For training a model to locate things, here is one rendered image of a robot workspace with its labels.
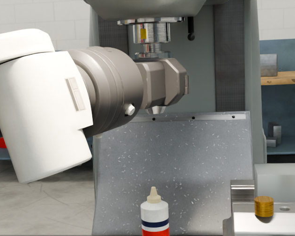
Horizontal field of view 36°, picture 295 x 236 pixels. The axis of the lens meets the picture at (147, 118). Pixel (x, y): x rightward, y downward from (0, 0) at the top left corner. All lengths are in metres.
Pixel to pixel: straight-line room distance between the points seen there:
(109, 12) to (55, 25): 4.50
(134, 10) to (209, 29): 0.46
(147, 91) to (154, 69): 0.03
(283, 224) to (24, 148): 0.32
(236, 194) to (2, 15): 4.72
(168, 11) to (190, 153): 0.48
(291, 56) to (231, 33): 3.92
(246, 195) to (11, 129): 0.38
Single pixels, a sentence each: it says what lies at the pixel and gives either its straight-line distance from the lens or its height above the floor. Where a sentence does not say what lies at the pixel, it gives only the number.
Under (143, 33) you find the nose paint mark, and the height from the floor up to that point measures 1.29.
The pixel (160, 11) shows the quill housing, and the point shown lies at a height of 1.32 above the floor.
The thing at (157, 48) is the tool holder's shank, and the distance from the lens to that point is 0.58.
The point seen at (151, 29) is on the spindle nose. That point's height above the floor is 1.30.
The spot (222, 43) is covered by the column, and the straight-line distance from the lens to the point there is 0.96.
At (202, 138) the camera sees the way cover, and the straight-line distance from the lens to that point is 0.96.
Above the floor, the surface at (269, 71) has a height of 0.92.
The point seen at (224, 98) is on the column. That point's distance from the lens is 0.97.
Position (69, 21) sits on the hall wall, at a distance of 4.99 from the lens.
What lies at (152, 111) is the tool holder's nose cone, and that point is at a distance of 0.59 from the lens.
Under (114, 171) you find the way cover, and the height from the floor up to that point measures 1.02.
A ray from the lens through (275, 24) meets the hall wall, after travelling 4.85.
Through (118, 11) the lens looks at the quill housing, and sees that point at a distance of 0.52.
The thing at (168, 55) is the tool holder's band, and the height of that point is 1.26.
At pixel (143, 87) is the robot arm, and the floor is 1.23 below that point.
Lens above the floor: 1.29
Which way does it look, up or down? 10 degrees down
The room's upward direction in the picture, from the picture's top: 3 degrees counter-clockwise
